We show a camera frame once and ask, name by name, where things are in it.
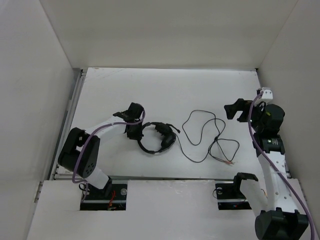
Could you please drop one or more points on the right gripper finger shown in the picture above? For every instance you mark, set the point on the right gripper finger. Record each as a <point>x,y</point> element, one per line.
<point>244,116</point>
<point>232,109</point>

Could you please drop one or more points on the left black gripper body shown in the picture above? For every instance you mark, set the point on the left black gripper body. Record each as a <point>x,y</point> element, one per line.
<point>137,133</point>

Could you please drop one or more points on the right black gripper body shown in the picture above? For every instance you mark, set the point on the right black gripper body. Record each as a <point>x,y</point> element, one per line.
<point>257,126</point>

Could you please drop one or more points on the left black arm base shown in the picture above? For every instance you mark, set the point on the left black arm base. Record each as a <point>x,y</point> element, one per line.
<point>96,200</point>

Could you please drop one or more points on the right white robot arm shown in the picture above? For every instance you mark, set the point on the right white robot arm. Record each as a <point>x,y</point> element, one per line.
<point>277,216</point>

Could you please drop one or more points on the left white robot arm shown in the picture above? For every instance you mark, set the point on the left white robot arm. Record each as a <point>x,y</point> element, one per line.
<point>80,151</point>

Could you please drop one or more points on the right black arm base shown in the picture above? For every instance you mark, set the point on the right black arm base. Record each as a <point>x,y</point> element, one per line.
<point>229,199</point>

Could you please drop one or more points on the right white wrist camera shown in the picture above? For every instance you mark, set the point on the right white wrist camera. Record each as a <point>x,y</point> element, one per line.
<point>265,95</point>

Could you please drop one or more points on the left aluminium rail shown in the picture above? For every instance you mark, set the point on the left aluminium rail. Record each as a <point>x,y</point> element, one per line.
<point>73,98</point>

